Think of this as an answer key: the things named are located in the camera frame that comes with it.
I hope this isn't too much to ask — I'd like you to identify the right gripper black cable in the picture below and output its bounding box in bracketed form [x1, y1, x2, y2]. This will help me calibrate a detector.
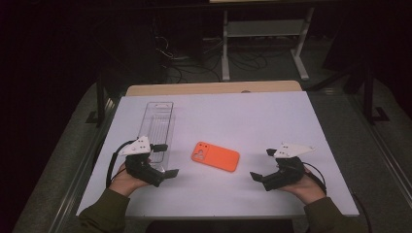
[302, 161, 373, 233]

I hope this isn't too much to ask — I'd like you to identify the orange phone case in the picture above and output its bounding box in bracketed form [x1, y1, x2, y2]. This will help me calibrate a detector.
[190, 141, 241, 173]

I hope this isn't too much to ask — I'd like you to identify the white metal desk frame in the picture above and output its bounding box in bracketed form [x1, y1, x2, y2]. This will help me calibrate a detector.
[221, 7, 316, 82]

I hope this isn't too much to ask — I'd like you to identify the aluminium frame rail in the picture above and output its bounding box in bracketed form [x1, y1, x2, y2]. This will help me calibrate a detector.
[349, 93, 412, 197]
[48, 96, 120, 233]

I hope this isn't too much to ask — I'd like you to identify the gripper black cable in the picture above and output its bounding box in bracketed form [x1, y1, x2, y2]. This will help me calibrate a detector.
[302, 161, 373, 233]
[106, 139, 135, 189]

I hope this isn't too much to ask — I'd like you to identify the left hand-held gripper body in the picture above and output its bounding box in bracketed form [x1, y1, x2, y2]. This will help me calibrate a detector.
[118, 135, 166, 188]

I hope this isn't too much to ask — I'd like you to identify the person's right hand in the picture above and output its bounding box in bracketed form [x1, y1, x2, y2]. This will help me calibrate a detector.
[280, 166, 326, 206]

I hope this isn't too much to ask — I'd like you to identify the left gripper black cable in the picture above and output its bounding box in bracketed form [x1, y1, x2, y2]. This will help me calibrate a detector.
[106, 139, 135, 189]

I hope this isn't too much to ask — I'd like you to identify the tangle of black floor cables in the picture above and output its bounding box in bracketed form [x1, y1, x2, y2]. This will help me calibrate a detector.
[154, 34, 292, 83]

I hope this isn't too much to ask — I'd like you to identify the clear plastic packaging box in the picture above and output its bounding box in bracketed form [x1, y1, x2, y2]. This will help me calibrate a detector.
[137, 101, 176, 172]

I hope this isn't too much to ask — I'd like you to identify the black metal stand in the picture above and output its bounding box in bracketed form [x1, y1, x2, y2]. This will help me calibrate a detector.
[362, 62, 391, 125]
[86, 81, 108, 128]

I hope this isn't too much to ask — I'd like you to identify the person's left hand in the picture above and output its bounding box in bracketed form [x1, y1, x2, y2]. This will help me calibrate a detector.
[109, 158, 154, 197]

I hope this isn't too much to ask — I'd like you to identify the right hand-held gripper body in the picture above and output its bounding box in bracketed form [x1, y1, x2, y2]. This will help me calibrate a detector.
[261, 142, 315, 192]

